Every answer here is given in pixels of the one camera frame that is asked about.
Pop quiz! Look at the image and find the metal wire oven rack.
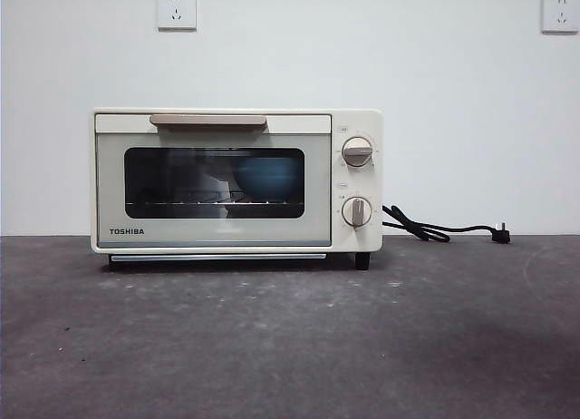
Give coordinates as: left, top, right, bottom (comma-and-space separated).
125, 200, 304, 208

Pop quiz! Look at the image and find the black power cable with plug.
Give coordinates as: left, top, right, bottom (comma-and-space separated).
382, 204, 513, 246

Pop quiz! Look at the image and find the cream toaster oven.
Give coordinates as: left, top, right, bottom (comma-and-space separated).
90, 108, 384, 271

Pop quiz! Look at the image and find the metal crumb tray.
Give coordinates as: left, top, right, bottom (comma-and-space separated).
111, 253, 326, 261

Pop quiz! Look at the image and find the blue ribbed bowl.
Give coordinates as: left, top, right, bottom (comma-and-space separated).
233, 155, 298, 202

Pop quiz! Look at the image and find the glass oven door beige handle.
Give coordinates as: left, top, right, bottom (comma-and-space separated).
93, 113, 333, 248

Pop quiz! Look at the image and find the white wall socket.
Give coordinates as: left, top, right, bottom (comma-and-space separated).
542, 0, 580, 34
158, 0, 198, 32

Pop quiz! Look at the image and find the beige oven knob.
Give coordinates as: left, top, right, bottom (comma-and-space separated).
340, 196, 373, 229
340, 136, 375, 169

